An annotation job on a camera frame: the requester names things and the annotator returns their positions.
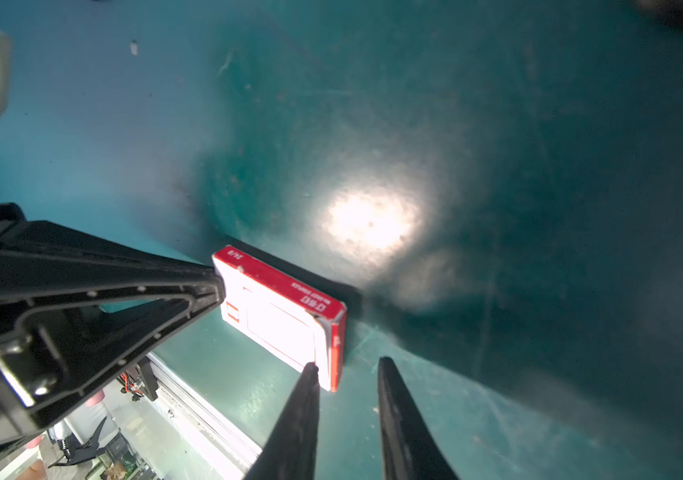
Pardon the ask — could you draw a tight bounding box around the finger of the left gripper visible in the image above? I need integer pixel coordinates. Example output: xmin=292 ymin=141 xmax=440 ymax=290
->
xmin=0 ymin=203 xmax=224 ymax=456

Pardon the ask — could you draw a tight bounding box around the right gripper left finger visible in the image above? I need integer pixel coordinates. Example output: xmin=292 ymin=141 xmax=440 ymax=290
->
xmin=244 ymin=362 xmax=320 ymax=480

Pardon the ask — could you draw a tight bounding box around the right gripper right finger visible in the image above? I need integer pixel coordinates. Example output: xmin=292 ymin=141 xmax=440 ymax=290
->
xmin=377 ymin=357 xmax=457 ymax=479

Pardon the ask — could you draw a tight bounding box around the red white staple box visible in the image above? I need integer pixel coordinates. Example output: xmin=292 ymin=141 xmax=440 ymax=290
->
xmin=212 ymin=245 xmax=347 ymax=392

